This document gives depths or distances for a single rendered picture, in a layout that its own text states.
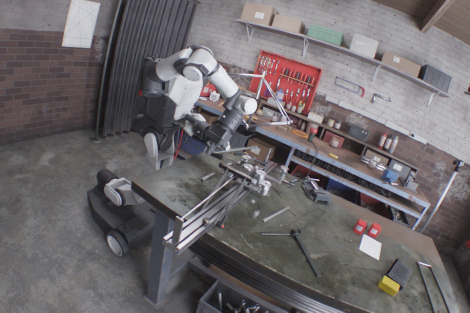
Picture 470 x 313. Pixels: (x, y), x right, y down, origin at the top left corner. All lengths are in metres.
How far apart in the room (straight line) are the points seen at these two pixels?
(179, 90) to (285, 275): 0.91
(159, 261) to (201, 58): 0.93
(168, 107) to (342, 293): 1.10
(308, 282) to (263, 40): 3.01
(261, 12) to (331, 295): 2.98
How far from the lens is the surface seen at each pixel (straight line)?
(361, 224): 1.16
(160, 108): 1.23
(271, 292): 1.56
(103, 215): 1.85
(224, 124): 0.96
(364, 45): 2.89
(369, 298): 0.90
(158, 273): 1.29
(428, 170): 3.42
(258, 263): 0.77
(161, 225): 1.04
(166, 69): 0.96
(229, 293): 1.53
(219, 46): 3.63
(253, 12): 3.21
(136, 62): 3.33
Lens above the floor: 1.42
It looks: 18 degrees down
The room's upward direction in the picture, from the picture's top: 17 degrees clockwise
